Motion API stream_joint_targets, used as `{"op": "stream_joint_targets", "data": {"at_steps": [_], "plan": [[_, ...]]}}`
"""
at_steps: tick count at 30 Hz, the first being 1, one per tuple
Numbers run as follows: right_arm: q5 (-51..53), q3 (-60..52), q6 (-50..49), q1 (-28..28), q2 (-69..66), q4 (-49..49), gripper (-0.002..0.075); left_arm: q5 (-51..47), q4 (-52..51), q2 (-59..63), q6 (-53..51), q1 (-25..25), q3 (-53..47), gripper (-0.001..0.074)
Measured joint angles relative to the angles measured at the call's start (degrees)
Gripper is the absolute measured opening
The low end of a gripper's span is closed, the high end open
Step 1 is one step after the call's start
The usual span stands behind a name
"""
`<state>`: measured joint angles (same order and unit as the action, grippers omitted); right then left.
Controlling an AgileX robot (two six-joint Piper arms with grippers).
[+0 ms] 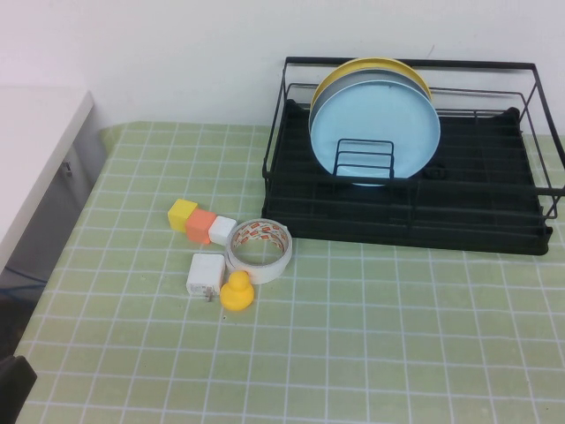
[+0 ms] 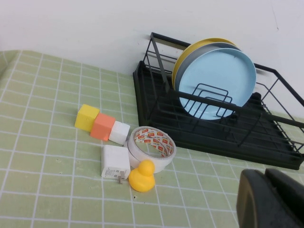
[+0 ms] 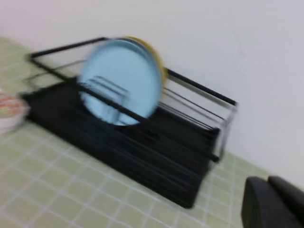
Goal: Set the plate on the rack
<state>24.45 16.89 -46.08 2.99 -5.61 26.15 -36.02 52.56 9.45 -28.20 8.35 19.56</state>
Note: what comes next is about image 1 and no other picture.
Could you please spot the yellow rubber duck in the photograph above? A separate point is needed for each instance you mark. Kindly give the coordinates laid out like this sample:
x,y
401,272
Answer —
x,y
236,298

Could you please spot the yellow cube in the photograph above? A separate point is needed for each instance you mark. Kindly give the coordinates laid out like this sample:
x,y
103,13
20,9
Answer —
x,y
180,214

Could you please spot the small metal cabinet latch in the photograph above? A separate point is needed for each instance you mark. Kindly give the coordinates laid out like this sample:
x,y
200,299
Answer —
x,y
66,169

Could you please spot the light blue plate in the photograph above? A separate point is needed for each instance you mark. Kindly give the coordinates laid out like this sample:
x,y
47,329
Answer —
x,y
375,115

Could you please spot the orange cube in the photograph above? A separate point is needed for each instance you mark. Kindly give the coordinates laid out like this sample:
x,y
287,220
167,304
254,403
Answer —
x,y
198,225

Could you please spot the white tape roll red print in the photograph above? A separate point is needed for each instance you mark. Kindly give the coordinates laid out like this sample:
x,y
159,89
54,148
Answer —
x,y
258,273

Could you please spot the yellow plate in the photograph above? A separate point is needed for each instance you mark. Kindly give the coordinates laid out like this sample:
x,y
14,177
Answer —
x,y
375,62

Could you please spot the grey plate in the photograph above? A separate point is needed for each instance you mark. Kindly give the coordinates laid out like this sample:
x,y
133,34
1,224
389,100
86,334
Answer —
x,y
348,79

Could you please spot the white power adapter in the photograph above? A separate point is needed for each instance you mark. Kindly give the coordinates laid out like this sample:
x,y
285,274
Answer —
x,y
203,274

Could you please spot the white cube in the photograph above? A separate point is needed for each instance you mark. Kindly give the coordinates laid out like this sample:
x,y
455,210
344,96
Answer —
x,y
220,229

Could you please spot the green checked tablecloth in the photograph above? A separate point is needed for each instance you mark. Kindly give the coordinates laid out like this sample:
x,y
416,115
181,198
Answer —
x,y
309,353

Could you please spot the white side cabinet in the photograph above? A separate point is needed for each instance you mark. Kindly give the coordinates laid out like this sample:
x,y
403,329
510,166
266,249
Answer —
x,y
35,146

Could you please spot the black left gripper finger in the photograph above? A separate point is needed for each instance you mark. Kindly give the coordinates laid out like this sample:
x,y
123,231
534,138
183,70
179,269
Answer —
x,y
5,371
17,393

